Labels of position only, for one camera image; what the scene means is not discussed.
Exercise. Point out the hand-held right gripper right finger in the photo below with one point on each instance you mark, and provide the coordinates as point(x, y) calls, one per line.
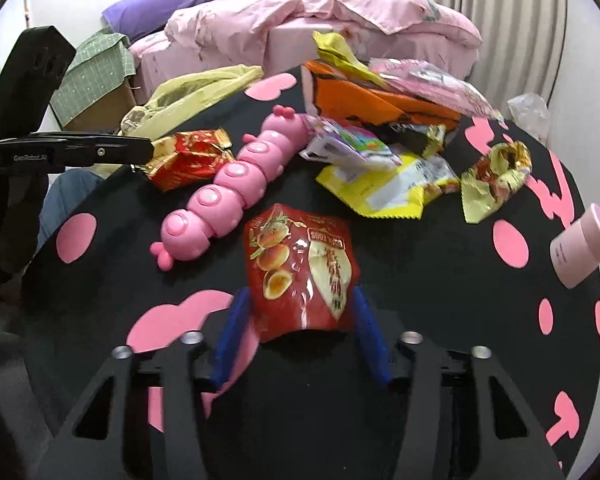
point(370, 330)

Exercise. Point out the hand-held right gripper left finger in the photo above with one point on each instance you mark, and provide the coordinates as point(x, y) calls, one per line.
point(232, 330)

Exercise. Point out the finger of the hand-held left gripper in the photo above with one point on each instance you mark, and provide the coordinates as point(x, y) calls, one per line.
point(105, 150)

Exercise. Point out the red and gold wrapper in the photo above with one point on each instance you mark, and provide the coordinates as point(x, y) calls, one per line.
point(190, 160)

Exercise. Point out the red peach snack packet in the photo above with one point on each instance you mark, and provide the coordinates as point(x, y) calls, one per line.
point(300, 270)

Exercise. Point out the yellow snack packet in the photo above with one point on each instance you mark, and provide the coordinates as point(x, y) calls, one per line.
point(380, 190)

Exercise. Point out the pink cartoon snack packet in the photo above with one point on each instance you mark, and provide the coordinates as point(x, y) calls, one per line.
point(355, 142)

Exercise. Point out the cardboard box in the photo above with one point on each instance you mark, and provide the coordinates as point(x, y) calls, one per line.
point(115, 110)

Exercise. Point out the person's leg in jeans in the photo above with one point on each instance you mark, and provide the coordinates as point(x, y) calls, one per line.
point(65, 195)

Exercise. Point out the green checked cloth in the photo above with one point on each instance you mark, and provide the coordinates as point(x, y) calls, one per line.
point(90, 75)

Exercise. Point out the black pink-patterned tablecloth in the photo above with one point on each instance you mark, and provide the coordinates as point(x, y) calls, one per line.
point(430, 270)

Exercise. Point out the yellow-green plastic bag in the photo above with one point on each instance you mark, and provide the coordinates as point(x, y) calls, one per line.
point(190, 92)

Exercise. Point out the pink caterpillar toy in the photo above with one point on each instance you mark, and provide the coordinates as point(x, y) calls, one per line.
point(230, 175)

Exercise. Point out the purple pillow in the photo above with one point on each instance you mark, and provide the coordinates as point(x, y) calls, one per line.
point(180, 2)

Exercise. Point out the black and gold wrapper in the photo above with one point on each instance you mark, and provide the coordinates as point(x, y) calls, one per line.
point(415, 137)

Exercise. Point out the crumpled gold wrapper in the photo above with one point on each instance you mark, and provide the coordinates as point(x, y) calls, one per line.
point(495, 175)

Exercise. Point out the pink bed mattress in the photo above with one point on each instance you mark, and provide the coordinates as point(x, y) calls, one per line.
point(290, 45)

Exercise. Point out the pink floral quilt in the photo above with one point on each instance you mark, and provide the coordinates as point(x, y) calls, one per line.
point(280, 10)

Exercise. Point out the pink cylinder box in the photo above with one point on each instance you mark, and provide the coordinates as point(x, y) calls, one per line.
point(580, 250)

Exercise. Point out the orange snack packet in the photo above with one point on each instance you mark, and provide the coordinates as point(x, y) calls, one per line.
point(360, 95)

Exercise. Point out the pale pink packet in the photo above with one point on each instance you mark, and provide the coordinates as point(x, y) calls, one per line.
point(430, 82)

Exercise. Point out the clear plastic bag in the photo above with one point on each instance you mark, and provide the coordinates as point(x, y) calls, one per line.
point(527, 115)

